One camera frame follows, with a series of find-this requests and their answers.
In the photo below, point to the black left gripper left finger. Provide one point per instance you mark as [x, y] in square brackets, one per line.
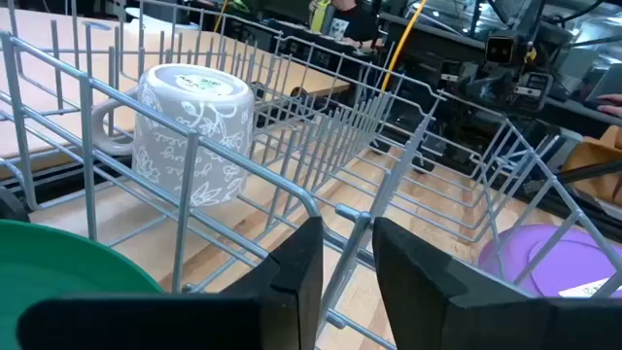
[272, 311]

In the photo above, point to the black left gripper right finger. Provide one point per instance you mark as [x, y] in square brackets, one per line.
[437, 301]

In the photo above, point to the purple plate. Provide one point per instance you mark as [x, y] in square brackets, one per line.
[559, 262]

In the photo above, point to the dark green plate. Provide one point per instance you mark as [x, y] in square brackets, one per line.
[58, 262]

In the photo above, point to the person's hand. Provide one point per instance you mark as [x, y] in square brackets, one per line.
[611, 104]

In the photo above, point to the cardboard box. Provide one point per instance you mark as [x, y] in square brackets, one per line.
[595, 165]

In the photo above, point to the person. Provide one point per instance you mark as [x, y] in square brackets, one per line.
[355, 22]

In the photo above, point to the grey floral mug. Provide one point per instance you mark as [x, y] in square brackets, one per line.
[194, 126]

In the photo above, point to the white power strip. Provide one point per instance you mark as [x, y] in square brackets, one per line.
[160, 22]

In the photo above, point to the tan wooden table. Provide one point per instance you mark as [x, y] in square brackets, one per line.
[36, 97]

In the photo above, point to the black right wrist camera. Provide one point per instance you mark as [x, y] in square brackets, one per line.
[500, 49]

